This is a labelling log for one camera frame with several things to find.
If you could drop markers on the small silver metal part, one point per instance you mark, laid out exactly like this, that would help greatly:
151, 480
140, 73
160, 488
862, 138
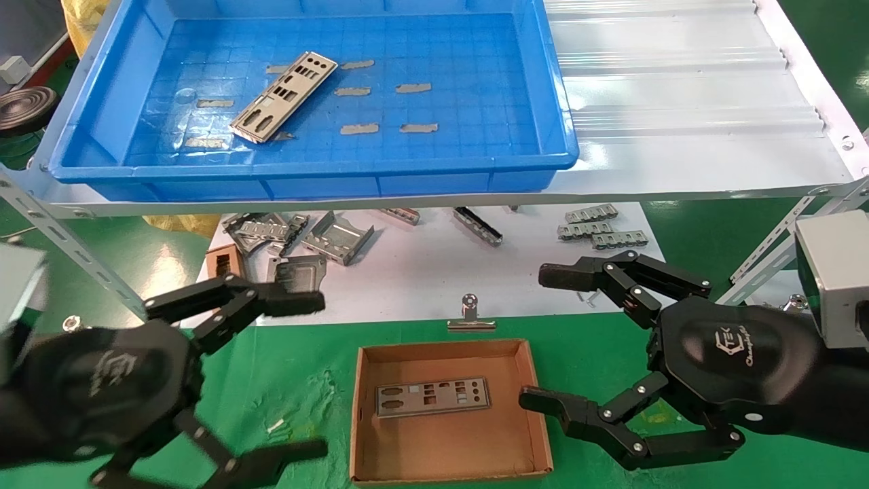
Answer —
400, 216

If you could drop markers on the silver folded metal bracket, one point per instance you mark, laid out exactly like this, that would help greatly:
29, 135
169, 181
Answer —
339, 244

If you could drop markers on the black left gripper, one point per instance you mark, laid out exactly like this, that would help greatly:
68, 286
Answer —
108, 387

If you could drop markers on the metal I/O plate in tray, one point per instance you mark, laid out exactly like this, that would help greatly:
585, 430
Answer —
305, 92

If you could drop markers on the dark metal bracket part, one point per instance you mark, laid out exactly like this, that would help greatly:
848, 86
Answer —
251, 234

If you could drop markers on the grey tape strip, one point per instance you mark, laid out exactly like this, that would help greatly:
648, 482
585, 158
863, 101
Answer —
352, 91
215, 103
359, 128
207, 142
414, 87
357, 64
275, 69
419, 128
284, 136

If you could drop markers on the blue plastic tray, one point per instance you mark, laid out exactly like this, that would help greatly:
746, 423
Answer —
475, 68

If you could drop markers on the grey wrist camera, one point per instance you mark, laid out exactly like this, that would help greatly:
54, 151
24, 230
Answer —
17, 285
835, 278

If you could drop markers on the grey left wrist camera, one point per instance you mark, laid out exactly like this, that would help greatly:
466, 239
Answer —
17, 285

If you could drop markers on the silver metal block part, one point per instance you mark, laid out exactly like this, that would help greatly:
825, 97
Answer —
299, 272

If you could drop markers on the white socket box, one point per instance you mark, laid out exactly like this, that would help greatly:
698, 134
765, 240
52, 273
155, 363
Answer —
12, 70

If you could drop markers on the dark metal strip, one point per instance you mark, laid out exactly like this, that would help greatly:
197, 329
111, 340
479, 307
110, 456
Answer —
478, 227

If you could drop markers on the green table cloth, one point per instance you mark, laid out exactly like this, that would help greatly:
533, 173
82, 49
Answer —
305, 380

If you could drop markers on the grey metal shelf board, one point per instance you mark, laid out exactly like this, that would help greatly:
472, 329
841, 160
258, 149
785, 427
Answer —
679, 102

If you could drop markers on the brown cardboard box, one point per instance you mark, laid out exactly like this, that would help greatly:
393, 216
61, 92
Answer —
441, 448

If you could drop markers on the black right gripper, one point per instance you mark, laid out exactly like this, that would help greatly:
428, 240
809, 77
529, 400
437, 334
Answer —
733, 367

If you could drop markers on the small white scrap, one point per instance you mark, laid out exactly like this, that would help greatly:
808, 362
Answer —
276, 426

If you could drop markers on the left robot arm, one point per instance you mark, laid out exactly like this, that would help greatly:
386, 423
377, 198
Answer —
8, 421

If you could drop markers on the brown rectangular frame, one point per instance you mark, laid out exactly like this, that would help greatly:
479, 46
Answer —
227, 249

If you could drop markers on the silver perforated metal strip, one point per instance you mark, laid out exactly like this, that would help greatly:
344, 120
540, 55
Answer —
295, 231

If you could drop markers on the yellow plastic bag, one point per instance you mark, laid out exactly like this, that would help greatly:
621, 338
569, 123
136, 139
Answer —
183, 224
81, 20

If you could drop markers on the black round disc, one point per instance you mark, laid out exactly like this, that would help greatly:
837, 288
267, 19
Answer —
27, 109

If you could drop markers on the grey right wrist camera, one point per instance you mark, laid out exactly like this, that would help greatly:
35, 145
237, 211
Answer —
835, 278

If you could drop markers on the perforated metal shelf post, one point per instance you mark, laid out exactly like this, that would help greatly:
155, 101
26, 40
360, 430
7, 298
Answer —
767, 251
68, 241

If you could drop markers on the silver slotted metal strip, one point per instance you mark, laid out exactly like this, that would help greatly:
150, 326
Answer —
621, 240
590, 214
584, 231

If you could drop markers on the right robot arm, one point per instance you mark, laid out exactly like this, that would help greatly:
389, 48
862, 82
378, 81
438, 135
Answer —
845, 394

